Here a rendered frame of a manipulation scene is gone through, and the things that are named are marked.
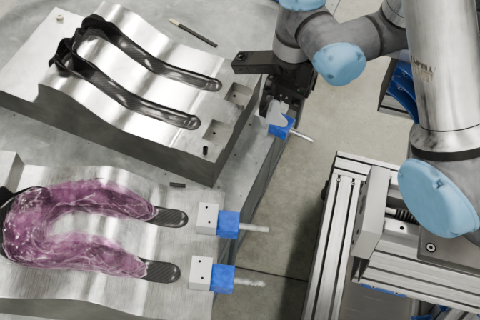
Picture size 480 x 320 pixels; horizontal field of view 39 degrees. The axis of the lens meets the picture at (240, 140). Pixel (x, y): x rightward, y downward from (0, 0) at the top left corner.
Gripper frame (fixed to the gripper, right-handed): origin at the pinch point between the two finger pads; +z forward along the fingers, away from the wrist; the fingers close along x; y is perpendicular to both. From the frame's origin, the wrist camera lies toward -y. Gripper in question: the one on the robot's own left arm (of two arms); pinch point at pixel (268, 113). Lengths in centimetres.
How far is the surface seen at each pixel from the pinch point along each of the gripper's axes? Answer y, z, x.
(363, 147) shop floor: 14, 85, 71
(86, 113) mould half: -29.0, -4.4, -22.9
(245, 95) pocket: -6.0, -1.7, 0.3
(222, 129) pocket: -5.4, -2.1, -10.4
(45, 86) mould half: -37.3, -8.4, -23.9
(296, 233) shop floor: 8, 85, 26
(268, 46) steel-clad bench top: -10.6, 4.6, 21.4
